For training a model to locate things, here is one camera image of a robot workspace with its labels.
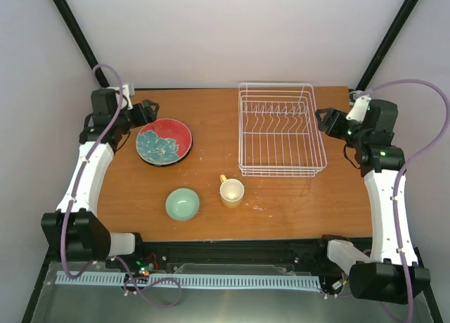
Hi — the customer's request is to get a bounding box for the red teal flower plate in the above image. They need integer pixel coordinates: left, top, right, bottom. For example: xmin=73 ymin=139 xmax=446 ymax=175
xmin=136 ymin=118 xmax=193 ymax=164

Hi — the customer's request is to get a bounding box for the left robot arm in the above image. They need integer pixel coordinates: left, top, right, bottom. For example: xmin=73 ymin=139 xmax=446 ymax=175
xmin=41 ymin=85 xmax=159 ymax=269

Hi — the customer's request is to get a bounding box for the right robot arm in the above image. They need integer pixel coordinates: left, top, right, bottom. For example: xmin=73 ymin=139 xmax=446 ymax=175
xmin=315 ymin=96 xmax=430 ymax=305

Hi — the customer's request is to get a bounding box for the mint green bowl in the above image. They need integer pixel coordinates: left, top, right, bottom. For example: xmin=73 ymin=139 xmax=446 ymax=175
xmin=165 ymin=188 xmax=200 ymax=221

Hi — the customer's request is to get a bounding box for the yellow mug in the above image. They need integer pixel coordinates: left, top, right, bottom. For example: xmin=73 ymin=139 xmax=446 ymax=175
xmin=219 ymin=175 xmax=245 ymax=208

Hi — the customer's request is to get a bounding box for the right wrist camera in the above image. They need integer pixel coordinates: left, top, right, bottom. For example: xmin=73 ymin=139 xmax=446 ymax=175
xmin=346 ymin=91 xmax=371 ymax=122

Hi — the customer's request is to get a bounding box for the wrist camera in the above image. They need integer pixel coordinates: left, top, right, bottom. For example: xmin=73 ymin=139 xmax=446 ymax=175
xmin=346 ymin=91 xmax=371 ymax=122
xmin=122 ymin=83 xmax=135 ymax=110

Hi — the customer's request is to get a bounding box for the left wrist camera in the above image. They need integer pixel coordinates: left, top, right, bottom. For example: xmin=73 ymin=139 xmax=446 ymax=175
xmin=122 ymin=83 xmax=135 ymax=110

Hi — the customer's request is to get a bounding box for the white wire dish rack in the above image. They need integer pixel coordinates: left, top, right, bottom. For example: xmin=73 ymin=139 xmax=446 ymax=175
xmin=238 ymin=82 xmax=328 ymax=177

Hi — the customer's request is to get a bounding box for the left black frame post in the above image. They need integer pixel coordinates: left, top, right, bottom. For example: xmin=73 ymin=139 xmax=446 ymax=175
xmin=52 ymin=0 xmax=98 ymax=70

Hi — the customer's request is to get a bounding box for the black frame post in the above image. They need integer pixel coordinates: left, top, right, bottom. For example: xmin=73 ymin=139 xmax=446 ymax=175
xmin=52 ymin=0 xmax=98 ymax=70
xmin=354 ymin=0 xmax=420 ymax=91

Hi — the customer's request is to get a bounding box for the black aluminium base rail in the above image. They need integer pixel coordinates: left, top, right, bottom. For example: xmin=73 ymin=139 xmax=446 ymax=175
xmin=45 ymin=240 xmax=433 ymax=278

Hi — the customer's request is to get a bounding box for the right black frame post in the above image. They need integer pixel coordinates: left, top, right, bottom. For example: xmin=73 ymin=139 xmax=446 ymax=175
xmin=354 ymin=0 xmax=420 ymax=91

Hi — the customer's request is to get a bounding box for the light blue cable duct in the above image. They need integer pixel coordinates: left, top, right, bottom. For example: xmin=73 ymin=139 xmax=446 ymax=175
xmin=55 ymin=271 xmax=321 ymax=292

